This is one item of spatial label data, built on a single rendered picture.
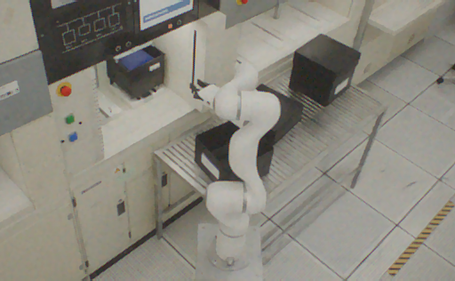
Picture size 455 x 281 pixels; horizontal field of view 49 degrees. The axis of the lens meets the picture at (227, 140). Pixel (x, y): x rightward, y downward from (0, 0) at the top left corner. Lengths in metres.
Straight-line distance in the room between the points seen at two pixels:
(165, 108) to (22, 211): 0.87
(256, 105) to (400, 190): 2.23
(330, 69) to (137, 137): 1.11
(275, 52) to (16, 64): 1.73
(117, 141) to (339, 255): 1.56
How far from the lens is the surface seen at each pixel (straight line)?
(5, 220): 2.27
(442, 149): 4.18
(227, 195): 1.83
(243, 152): 1.72
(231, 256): 2.11
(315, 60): 2.85
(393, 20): 3.79
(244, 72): 1.73
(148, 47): 2.64
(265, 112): 1.64
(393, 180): 3.76
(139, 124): 2.53
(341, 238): 3.30
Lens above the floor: 2.58
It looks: 44 degrees down
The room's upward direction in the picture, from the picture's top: 7 degrees clockwise
